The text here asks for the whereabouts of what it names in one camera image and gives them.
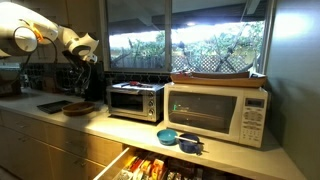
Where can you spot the black flat tray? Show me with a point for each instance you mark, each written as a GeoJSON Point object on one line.
{"type": "Point", "coordinates": [53, 106]}

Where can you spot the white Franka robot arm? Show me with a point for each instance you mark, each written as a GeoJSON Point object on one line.
{"type": "Point", "coordinates": [20, 26]}

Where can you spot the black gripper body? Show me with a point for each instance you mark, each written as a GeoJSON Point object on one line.
{"type": "Point", "coordinates": [81, 71]}

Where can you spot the red pen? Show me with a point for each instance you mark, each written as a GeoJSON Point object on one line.
{"type": "Point", "coordinates": [134, 83]}

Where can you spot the wooden lower cabinet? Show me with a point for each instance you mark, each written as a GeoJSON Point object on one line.
{"type": "Point", "coordinates": [50, 143]}

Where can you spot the window frame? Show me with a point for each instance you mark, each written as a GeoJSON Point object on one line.
{"type": "Point", "coordinates": [168, 33]}

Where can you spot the white microwave oven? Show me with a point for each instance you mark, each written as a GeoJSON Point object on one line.
{"type": "Point", "coordinates": [213, 113]}

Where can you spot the wooden serving tray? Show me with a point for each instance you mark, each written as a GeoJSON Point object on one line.
{"type": "Point", "coordinates": [216, 81]}

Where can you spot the round wooden plate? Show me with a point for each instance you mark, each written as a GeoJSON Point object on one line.
{"type": "Point", "coordinates": [78, 109]}

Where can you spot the stainless steel toaster oven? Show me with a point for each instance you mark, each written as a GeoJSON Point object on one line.
{"type": "Point", "coordinates": [133, 101]}

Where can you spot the black coffee maker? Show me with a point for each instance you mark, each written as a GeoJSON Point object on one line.
{"type": "Point", "coordinates": [95, 83]}

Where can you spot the teal bowl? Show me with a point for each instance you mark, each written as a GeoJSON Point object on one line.
{"type": "Point", "coordinates": [166, 137]}

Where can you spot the dark gray pen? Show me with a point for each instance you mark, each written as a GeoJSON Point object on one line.
{"type": "Point", "coordinates": [146, 85]}

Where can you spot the open wooden drawer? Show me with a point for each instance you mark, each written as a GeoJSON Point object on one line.
{"type": "Point", "coordinates": [113, 166]}

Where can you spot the white utensil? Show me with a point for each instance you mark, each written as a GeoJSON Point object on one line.
{"type": "Point", "coordinates": [186, 139]}

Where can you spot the dark blue bowl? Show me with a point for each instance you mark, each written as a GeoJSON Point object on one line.
{"type": "Point", "coordinates": [188, 146]}

